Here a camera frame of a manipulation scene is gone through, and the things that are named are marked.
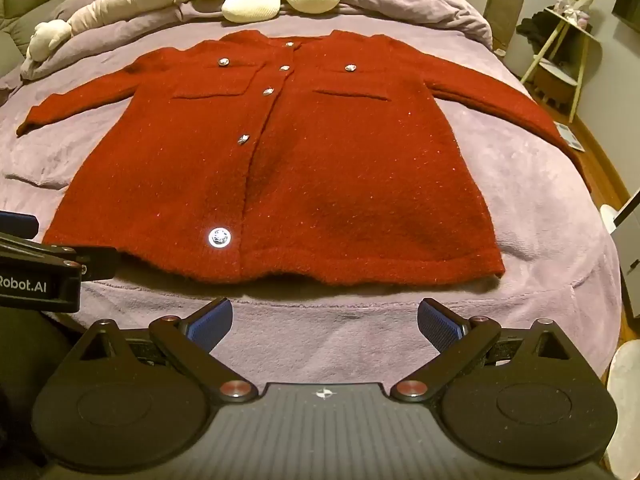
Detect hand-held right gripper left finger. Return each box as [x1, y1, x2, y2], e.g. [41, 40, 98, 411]
[75, 297, 258, 403]

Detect bathroom scale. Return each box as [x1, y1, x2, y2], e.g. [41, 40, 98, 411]
[552, 121, 586, 152]

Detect pale pink pillow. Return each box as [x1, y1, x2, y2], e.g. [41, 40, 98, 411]
[65, 0, 193, 36]

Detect grey-green padded headboard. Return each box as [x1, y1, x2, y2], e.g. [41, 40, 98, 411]
[0, 0, 111, 91]

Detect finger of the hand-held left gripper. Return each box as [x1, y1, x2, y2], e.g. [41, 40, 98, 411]
[50, 245, 122, 283]
[0, 211, 40, 241]

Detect wooden door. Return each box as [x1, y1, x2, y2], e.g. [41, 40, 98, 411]
[484, 0, 536, 53]

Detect purple duvet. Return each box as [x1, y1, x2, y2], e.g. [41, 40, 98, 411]
[20, 0, 496, 81]

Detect yellow-legged side shelf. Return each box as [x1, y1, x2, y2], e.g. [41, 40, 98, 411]
[520, 7, 596, 123]

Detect red knit cardigan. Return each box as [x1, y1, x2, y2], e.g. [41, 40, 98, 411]
[16, 30, 591, 288]

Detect white plush toy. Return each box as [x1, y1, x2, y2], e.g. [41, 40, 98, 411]
[22, 19, 73, 68]

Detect small pink figurines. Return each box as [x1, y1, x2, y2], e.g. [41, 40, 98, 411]
[560, 2, 592, 26]

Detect grey flat panel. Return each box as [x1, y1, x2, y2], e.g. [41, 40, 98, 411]
[612, 192, 640, 318]

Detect black cloth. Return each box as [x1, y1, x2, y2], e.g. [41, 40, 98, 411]
[516, 10, 556, 53]

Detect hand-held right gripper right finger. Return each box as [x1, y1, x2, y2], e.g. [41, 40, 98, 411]
[390, 297, 571, 403]

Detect white fluffy rug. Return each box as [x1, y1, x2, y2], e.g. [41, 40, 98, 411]
[602, 340, 640, 471]

